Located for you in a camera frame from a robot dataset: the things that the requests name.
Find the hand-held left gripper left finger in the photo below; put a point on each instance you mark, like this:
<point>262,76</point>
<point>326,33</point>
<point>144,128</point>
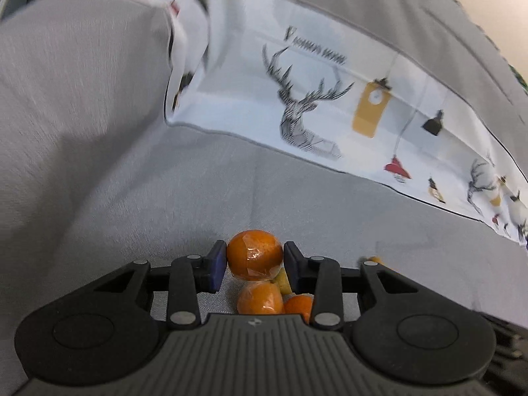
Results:
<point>217,267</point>

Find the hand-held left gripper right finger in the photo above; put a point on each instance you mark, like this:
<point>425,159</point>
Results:
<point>292,267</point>

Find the grey pillow with printed edge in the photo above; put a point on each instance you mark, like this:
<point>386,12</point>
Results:
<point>82,90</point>

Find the plastic-wrapped orange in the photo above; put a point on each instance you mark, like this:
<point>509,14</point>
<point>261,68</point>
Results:
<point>260,299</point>
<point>299,306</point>
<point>255,255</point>

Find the small yellow fruit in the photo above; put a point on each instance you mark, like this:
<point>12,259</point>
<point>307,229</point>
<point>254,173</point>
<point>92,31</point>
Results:
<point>283,283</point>

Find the grey bed sheet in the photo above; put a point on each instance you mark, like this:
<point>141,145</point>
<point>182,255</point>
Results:
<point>165,198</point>

